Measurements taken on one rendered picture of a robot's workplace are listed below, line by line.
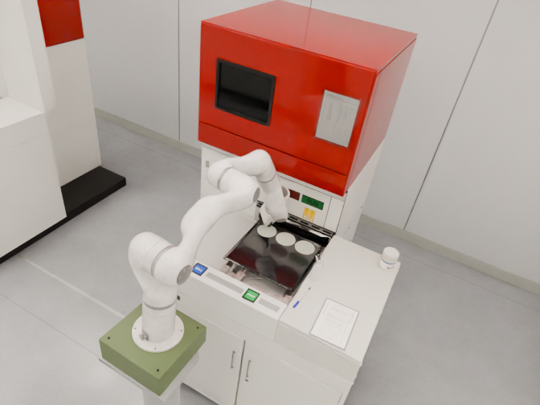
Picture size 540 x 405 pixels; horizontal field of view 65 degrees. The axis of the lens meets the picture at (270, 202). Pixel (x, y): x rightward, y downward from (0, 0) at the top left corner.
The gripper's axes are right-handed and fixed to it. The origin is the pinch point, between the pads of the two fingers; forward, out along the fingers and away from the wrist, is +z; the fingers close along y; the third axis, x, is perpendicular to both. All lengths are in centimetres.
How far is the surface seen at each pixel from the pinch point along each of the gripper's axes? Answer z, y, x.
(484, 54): -44, -73, 164
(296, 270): -12.8, 32.6, 3.3
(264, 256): -7.5, 21.3, -8.1
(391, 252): -34, 39, 42
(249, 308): -24, 47, -27
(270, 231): -0.4, 6.0, 1.6
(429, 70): -17, -85, 145
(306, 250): -8.0, 22.3, 13.9
